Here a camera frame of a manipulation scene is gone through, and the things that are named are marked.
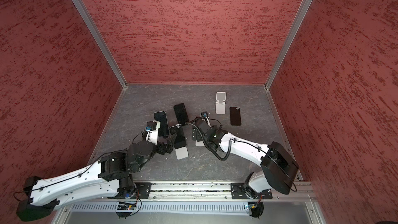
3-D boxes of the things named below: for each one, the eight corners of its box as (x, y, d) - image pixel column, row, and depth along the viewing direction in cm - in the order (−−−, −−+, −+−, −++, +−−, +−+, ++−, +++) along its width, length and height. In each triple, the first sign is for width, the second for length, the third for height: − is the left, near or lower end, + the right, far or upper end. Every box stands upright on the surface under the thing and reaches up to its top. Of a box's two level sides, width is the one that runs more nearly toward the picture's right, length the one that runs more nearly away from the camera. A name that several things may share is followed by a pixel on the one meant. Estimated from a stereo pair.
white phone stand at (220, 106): (215, 113, 106) (217, 102, 97) (215, 103, 112) (216, 91, 103) (225, 113, 106) (227, 102, 97) (224, 103, 112) (226, 92, 103)
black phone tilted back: (180, 128, 99) (177, 117, 88) (176, 117, 104) (173, 105, 94) (189, 125, 100) (188, 114, 90) (185, 114, 106) (183, 102, 95)
